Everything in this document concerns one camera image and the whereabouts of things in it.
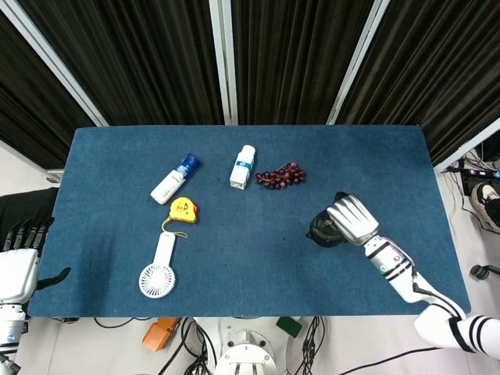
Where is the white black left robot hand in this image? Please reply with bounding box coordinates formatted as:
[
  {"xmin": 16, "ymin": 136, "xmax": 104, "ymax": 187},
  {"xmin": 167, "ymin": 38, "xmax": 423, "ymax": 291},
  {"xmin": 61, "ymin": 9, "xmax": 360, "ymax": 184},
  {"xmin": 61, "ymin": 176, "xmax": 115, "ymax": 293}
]
[{"xmin": 0, "ymin": 216, "xmax": 72, "ymax": 305}]

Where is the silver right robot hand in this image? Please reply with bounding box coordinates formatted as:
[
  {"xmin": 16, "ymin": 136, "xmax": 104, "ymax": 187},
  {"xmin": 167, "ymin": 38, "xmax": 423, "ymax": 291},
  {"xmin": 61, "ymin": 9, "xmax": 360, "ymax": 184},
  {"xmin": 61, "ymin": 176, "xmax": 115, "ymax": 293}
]
[{"xmin": 326, "ymin": 194, "xmax": 380, "ymax": 246}]

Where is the black round object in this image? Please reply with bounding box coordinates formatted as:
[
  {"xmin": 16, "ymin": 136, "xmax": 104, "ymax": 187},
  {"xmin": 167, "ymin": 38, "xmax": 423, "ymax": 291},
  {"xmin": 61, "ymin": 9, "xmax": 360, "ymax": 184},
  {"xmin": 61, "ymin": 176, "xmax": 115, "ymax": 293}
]
[{"xmin": 305, "ymin": 191, "xmax": 353, "ymax": 249}]

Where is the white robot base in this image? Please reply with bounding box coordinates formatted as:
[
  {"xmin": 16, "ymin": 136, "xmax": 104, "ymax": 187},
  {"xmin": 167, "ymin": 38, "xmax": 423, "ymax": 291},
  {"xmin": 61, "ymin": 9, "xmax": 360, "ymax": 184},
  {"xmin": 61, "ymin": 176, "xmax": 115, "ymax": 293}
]
[{"xmin": 193, "ymin": 316, "xmax": 305, "ymax": 375}]

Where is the black fabric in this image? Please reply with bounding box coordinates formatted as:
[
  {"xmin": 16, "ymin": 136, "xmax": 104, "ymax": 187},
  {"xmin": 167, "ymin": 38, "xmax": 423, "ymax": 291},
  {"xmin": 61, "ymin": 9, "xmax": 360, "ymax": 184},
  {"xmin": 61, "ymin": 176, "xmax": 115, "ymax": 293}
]
[{"xmin": 0, "ymin": 187, "xmax": 59, "ymax": 247}]

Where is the red grape bunch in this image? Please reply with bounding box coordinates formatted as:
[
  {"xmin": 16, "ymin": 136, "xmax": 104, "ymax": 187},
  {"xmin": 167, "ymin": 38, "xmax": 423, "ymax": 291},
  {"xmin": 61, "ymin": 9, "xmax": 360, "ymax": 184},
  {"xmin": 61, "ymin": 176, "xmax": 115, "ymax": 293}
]
[{"xmin": 255, "ymin": 162, "xmax": 308, "ymax": 191}]

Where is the blue table cloth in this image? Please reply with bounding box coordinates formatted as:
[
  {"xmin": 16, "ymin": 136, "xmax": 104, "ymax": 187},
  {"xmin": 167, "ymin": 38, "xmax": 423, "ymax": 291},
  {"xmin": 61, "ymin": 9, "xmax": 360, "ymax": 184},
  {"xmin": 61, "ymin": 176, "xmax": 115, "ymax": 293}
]
[{"xmin": 27, "ymin": 124, "xmax": 473, "ymax": 318}]

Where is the white milk carton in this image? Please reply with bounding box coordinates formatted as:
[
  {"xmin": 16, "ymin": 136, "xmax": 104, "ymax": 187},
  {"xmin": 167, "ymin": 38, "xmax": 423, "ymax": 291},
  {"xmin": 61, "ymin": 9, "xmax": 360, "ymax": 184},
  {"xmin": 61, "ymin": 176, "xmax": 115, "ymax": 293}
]
[{"xmin": 229, "ymin": 145, "xmax": 257, "ymax": 191}]

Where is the green block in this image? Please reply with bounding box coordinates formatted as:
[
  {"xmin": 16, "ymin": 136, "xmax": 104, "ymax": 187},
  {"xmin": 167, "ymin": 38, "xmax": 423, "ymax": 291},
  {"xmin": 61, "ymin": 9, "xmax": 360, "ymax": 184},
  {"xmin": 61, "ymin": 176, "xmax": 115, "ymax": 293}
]
[{"xmin": 276, "ymin": 316, "xmax": 304, "ymax": 338}]

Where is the black power strip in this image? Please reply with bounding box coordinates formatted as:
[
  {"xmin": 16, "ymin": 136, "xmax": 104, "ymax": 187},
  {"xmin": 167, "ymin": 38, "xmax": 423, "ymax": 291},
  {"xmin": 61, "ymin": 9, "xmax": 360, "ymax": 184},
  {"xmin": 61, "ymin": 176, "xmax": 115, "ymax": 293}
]
[{"xmin": 447, "ymin": 166, "xmax": 500, "ymax": 180}]

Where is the white and black sneaker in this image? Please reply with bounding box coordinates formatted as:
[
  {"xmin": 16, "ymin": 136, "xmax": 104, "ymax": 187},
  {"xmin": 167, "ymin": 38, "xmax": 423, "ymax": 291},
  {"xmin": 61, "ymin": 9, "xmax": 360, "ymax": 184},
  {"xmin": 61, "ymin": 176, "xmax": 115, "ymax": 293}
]
[{"xmin": 470, "ymin": 181, "xmax": 500, "ymax": 234}]

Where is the black chair caster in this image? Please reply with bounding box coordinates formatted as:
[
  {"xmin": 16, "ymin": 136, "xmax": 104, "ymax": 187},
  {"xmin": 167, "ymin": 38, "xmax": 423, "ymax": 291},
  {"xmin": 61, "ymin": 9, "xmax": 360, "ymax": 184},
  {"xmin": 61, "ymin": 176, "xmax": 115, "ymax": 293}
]
[{"xmin": 470, "ymin": 263, "xmax": 500, "ymax": 280}]

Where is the white handheld fan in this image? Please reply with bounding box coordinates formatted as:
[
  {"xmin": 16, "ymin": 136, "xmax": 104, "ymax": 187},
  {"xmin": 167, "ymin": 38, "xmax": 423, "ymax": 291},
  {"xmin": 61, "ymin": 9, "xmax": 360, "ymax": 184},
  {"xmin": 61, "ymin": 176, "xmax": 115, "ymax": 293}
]
[{"xmin": 137, "ymin": 232, "xmax": 177, "ymax": 299}]

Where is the orange box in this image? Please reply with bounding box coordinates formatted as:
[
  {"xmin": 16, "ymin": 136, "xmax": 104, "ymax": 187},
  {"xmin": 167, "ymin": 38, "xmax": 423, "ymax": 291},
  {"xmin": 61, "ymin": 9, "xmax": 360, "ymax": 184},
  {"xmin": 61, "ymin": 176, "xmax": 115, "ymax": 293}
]
[{"xmin": 141, "ymin": 317, "xmax": 180, "ymax": 354}]

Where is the yellow tape measure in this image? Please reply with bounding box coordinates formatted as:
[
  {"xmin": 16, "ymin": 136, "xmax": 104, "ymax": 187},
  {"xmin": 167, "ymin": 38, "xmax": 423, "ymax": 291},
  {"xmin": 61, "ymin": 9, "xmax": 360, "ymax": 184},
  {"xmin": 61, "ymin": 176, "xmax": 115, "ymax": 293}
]
[{"xmin": 161, "ymin": 197, "xmax": 200, "ymax": 240}]

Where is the white bottle with blue cap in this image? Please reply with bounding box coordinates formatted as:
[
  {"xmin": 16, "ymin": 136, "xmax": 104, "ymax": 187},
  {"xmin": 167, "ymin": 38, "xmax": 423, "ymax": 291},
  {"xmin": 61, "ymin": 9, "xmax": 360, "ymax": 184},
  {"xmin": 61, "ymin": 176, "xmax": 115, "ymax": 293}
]
[{"xmin": 150, "ymin": 152, "xmax": 202, "ymax": 205}]

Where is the dark pleated curtain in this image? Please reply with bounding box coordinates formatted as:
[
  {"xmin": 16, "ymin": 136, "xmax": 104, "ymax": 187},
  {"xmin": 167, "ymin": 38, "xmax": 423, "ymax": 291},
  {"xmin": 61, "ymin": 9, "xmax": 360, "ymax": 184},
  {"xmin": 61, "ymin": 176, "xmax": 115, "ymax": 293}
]
[{"xmin": 0, "ymin": 0, "xmax": 500, "ymax": 169}]

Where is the black floor cable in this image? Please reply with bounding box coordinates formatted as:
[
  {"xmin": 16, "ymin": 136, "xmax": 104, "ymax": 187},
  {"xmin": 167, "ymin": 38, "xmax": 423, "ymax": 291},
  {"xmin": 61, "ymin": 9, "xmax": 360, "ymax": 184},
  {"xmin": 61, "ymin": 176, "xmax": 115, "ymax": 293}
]
[
  {"xmin": 93, "ymin": 316, "xmax": 154, "ymax": 329},
  {"xmin": 343, "ymin": 345, "xmax": 442, "ymax": 375}
]

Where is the white frame post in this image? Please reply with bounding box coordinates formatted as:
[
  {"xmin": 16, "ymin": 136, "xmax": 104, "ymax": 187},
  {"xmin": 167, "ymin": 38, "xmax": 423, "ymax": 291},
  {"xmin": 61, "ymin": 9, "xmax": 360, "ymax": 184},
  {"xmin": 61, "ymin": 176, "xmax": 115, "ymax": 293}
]
[
  {"xmin": 433, "ymin": 116, "xmax": 500, "ymax": 175},
  {"xmin": 326, "ymin": 0, "xmax": 391, "ymax": 126},
  {"xmin": 0, "ymin": 9, "xmax": 109, "ymax": 127},
  {"xmin": 209, "ymin": 0, "xmax": 238, "ymax": 126}
]

